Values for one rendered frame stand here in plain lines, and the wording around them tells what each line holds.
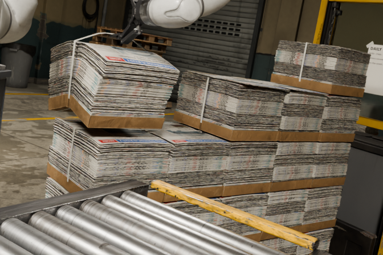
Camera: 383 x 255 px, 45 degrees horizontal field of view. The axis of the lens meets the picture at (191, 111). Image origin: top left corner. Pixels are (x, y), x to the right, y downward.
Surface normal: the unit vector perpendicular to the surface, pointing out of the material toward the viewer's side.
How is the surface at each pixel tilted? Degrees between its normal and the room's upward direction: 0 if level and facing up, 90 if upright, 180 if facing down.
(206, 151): 90
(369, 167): 90
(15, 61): 98
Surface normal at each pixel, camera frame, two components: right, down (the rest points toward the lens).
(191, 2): 0.52, -0.08
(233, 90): -0.77, -0.04
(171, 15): -0.62, 0.44
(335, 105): 0.62, 0.21
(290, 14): -0.55, 0.02
